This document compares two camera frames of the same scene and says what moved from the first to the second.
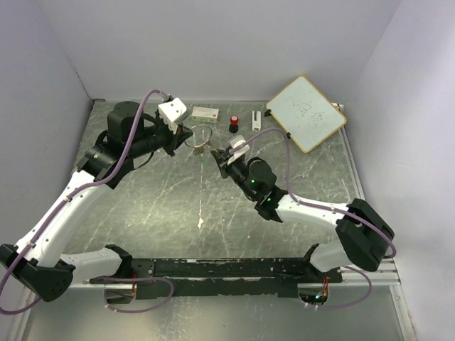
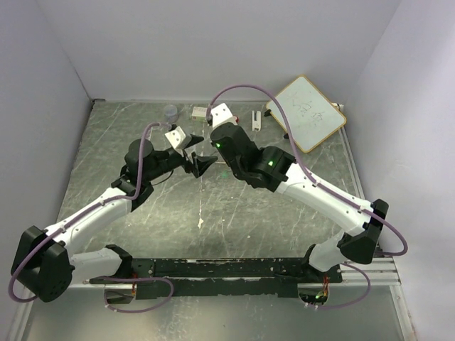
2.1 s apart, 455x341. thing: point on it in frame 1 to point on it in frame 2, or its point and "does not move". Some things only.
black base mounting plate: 220,278 does not move
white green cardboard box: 205,114 does not move
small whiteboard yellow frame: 306,114 does not move
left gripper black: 173,138 to 200,163
